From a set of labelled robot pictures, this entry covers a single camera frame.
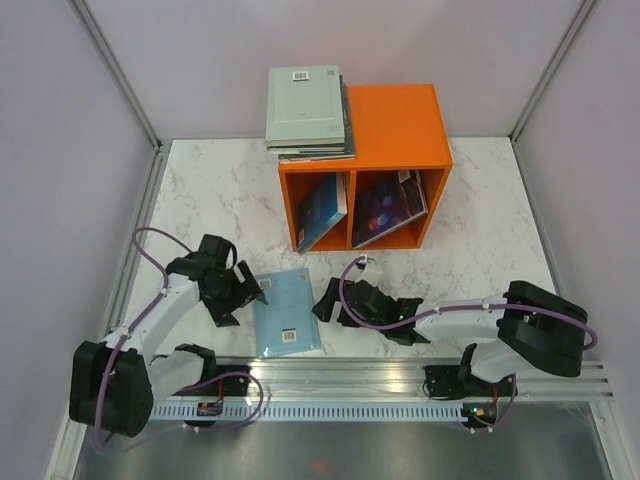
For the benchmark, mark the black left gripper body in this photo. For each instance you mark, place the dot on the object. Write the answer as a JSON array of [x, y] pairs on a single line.
[[229, 294]]

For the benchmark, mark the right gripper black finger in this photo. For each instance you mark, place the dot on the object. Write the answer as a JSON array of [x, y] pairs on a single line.
[[345, 319], [323, 309]]

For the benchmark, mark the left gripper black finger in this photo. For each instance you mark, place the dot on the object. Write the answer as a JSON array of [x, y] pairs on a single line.
[[250, 287], [223, 318]]

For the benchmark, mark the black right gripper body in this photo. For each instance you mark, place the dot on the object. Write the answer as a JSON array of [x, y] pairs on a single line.
[[346, 283]]

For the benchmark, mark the light blue book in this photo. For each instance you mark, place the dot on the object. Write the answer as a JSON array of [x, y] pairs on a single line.
[[286, 324]]

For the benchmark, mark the teal ocean cover book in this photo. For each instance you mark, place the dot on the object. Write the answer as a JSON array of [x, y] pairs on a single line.
[[323, 208]]

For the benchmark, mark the dark galaxy cover book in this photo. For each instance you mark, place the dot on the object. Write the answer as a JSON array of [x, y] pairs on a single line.
[[392, 202]]

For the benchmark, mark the black cover book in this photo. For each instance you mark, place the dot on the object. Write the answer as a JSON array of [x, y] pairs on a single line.
[[278, 150]]

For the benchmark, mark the Alice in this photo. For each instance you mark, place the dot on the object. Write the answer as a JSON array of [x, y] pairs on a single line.
[[349, 150]]

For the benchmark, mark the grey-green book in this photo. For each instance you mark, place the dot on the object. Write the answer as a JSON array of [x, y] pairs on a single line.
[[304, 106]]

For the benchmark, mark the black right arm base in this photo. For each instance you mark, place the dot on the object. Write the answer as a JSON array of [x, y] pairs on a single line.
[[441, 383]]

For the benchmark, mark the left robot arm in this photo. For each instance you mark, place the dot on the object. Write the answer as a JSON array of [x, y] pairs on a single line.
[[117, 381]]

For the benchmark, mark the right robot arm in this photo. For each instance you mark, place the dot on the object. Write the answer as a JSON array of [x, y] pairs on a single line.
[[525, 328]]

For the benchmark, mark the orange wooden shelf box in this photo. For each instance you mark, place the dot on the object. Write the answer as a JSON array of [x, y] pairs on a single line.
[[395, 127]]

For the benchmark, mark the white slotted cable duct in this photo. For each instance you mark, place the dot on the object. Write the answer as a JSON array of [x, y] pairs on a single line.
[[235, 410]]

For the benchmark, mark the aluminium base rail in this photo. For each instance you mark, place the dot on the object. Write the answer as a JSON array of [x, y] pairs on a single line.
[[557, 429]]

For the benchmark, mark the left aluminium frame post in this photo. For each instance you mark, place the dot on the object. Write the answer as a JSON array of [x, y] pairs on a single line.
[[90, 24]]

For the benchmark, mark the aluminium frame post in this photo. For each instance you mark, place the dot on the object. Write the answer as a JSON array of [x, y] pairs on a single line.
[[90, 24], [563, 48]]

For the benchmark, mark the right aluminium frame post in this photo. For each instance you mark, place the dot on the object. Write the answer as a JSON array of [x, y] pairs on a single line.
[[563, 48]]

